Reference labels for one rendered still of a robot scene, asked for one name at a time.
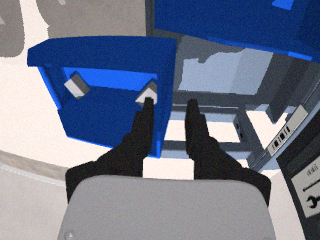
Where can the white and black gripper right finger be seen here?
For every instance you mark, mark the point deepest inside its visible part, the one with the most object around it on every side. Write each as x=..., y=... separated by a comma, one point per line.
x=210, y=160

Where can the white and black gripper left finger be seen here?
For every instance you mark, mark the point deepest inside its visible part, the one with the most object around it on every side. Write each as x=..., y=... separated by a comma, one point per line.
x=126, y=159

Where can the black rectangular case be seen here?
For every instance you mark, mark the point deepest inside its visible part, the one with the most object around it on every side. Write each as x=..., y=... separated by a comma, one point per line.
x=300, y=166

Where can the blue bin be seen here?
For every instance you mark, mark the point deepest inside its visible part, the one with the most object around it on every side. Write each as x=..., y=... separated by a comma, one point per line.
x=288, y=27
x=106, y=113

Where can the grey shelf rack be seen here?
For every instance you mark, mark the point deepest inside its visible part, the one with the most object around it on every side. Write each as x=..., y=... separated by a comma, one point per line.
x=227, y=81

